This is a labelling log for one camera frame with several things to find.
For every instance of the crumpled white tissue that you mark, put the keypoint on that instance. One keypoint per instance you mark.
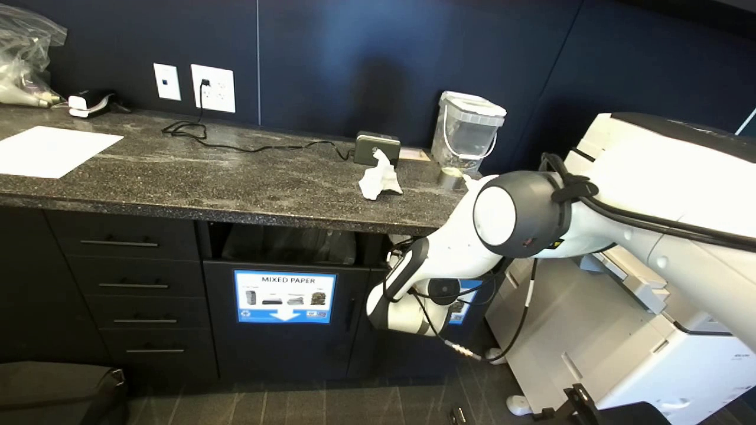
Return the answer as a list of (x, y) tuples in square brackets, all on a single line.
[(379, 177)]

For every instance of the small beige flat block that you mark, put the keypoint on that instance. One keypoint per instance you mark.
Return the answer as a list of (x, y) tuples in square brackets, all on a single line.
[(415, 153)]

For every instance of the clear plastic bucket white lid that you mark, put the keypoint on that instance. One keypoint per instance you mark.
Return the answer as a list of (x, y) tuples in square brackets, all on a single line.
[(468, 130)]

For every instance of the large white outlet plate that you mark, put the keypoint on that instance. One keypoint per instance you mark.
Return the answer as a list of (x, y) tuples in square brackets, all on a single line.
[(214, 88)]

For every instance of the large white office printer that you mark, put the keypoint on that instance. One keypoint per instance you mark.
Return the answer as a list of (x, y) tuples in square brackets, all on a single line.
[(598, 338)]

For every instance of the small white desk device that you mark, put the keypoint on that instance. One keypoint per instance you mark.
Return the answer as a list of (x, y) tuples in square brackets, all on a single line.
[(85, 104)]

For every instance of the white paper sheet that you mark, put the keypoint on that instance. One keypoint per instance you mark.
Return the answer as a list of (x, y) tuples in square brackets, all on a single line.
[(51, 151)]

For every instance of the dark cabinet with drawers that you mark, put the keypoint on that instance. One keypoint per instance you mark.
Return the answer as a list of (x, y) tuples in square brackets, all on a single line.
[(47, 299)]

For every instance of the clear crumpled plastic bag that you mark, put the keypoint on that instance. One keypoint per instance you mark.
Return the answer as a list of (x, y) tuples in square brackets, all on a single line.
[(27, 59)]

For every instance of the small white wall plate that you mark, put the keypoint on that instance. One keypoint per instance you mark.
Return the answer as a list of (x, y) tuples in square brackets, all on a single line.
[(165, 80)]

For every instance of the black metal bracket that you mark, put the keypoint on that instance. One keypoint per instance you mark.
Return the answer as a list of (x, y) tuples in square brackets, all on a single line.
[(582, 402)]

